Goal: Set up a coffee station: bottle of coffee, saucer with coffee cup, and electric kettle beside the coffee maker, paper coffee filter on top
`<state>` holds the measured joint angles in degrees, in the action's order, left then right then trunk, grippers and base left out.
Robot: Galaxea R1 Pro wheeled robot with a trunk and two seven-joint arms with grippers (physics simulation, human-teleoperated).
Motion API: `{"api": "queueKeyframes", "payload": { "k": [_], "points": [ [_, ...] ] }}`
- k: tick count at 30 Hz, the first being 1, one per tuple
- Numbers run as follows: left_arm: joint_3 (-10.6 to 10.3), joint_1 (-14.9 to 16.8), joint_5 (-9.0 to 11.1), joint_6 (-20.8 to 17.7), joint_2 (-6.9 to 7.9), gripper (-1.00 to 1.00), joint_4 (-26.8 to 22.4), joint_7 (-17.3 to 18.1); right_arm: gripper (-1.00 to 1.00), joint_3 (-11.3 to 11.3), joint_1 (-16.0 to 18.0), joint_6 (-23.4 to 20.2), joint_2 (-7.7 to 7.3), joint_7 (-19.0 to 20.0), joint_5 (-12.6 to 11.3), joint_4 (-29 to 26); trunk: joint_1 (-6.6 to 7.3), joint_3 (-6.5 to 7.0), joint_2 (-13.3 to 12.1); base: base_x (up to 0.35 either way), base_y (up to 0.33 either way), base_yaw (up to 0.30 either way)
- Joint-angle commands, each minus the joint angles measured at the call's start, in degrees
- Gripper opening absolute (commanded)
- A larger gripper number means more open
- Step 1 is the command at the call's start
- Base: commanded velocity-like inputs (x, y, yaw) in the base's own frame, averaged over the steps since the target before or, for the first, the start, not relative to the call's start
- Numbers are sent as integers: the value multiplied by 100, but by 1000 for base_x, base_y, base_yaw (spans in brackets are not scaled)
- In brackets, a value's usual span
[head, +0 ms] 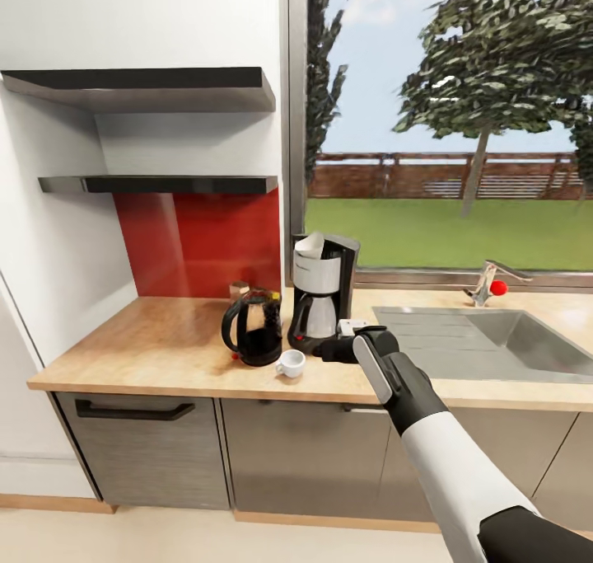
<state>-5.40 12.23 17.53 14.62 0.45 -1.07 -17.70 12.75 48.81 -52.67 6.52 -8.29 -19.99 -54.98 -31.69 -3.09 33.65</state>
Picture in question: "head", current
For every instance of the cabinet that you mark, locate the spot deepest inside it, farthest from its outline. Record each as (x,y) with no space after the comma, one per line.
(347,460)

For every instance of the coffee cup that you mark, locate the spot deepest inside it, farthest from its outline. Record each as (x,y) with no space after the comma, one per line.
(291,363)

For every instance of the water glass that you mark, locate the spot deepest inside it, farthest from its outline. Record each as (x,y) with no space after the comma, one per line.
(238,290)

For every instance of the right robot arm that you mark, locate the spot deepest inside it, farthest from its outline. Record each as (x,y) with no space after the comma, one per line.
(482,516)

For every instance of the fixed window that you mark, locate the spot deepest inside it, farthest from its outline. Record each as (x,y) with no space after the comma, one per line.
(441,134)

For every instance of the paper coffee filter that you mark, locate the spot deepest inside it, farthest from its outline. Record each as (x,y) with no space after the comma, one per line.
(311,247)

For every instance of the electric kettle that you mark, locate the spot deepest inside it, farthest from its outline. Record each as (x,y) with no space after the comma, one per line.
(258,328)

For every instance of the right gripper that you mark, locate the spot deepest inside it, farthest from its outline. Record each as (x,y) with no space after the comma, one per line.
(332,351)

